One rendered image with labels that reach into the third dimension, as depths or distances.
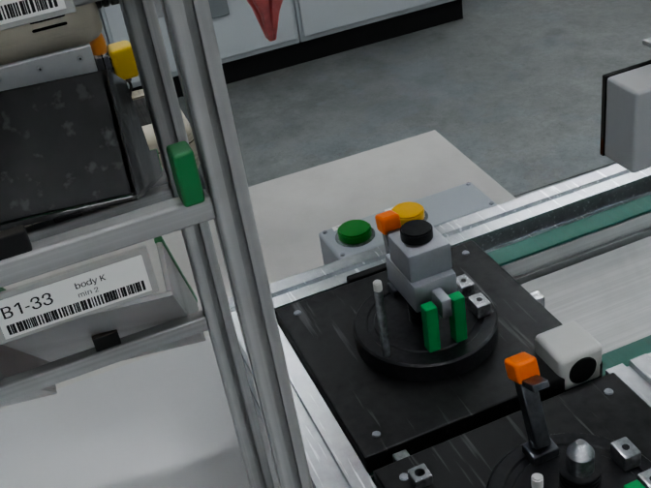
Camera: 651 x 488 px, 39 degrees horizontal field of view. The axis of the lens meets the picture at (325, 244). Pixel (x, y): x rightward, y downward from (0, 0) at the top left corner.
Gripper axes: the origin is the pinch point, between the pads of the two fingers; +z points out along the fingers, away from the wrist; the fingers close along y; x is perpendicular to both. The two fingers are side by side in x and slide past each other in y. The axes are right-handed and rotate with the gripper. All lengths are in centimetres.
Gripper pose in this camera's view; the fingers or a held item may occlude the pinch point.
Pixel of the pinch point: (269, 31)
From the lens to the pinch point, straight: 92.7
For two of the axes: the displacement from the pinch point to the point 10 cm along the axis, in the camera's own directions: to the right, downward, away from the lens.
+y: 9.2, -3.2, 2.3
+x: -3.6, -4.5, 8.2
